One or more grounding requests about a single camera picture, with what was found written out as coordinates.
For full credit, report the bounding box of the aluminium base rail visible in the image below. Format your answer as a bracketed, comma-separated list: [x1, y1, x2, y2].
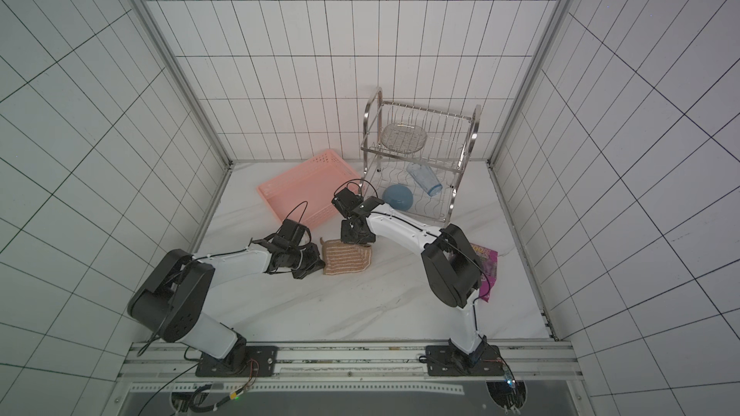
[117, 340, 584, 394]

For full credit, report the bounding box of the metal two-tier dish rack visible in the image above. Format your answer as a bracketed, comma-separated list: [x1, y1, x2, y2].
[360, 87, 482, 225]

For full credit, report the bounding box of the brown striped square dishcloth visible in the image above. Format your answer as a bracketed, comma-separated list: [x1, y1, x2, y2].
[320, 239, 372, 275]

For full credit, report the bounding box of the clear blue glass cup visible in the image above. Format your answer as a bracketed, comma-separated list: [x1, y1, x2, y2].
[407, 163, 442, 196]

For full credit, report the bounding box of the round glass plate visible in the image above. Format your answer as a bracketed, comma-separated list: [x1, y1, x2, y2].
[381, 123, 428, 154]

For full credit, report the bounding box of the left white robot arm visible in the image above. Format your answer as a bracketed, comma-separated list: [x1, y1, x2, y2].
[127, 220, 326, 377]

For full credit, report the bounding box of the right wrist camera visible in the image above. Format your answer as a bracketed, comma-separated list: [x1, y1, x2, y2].
[331, 188, 363, 217]

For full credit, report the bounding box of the purple tissue pack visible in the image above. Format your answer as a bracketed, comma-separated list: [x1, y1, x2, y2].
[472, 244, 498, 302]

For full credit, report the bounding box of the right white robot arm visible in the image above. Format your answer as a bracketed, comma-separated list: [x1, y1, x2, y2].
[331, 186, 505, 377]

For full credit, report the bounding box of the pink plastic basket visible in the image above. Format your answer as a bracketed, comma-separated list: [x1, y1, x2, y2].
[257, 149, 360, 230]

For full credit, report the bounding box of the blue bowl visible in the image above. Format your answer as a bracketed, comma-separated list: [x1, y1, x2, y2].
[383, 184, 414, 212]

